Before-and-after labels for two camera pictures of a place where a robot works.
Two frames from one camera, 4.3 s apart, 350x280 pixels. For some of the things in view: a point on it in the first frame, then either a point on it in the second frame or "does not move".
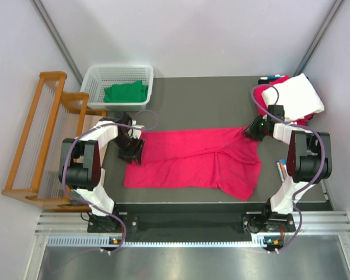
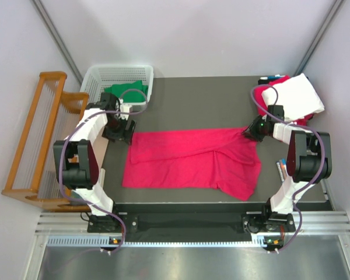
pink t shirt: [227, 158] does not move
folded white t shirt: [297, 95] does not move
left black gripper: [131, 151] to [122, 134]
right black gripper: [251, 131] does not move
